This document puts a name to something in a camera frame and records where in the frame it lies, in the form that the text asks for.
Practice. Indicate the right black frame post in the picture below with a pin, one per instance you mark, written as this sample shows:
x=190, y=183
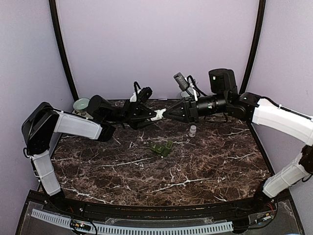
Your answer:
x=254, y=45

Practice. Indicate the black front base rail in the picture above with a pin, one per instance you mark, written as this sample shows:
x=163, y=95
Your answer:
x=239, y=209

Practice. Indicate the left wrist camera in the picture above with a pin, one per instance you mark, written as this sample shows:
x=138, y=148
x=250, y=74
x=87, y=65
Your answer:
x=140, y=95

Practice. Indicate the pale green bowl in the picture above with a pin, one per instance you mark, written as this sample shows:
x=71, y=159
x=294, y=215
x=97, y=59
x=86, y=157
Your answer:
x=81, y=105
x=184, y=94

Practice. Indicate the pale green bowl left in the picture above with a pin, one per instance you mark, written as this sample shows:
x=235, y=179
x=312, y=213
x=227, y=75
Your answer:
x=81, y=105

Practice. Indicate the white slotted cable duct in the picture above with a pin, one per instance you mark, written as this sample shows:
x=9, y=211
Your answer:
x=132, y=227

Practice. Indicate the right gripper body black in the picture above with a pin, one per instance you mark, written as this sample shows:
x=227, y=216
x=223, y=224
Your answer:
x=194, y=115

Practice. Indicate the white pill bottle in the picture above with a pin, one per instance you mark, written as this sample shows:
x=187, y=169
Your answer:
x=192, y=131
x=159, y=114

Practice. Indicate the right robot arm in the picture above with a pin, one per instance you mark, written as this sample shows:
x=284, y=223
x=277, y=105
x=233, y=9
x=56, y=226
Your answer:
x=252, y=108

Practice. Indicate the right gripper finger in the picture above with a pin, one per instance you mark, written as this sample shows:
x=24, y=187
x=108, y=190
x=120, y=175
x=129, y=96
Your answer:
x=177, y=110
x=178, y=118

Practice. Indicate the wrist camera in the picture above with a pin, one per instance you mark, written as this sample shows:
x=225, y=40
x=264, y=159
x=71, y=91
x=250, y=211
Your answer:
x=185, y=86
x=140, y=95

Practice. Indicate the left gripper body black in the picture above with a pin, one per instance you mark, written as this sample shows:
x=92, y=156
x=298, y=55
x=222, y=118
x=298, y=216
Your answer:
x=127, y=109

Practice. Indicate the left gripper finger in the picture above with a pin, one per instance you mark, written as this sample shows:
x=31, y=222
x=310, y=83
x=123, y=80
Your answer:
x=145, y=123
x=146, y=112

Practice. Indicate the pale green bowl right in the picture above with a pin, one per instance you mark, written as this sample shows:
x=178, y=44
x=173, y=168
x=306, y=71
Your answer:
x=184, y=94

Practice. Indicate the left black frame post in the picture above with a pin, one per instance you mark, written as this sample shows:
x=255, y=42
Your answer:
x=61, y=48

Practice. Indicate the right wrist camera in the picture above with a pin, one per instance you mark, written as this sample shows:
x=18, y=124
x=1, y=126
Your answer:
x=185, y=86

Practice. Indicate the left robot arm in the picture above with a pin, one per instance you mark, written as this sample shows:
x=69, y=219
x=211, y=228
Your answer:
x=45, y=121

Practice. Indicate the black frame post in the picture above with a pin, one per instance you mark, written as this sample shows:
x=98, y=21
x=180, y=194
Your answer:
x=61, y=48
x=254, y=45

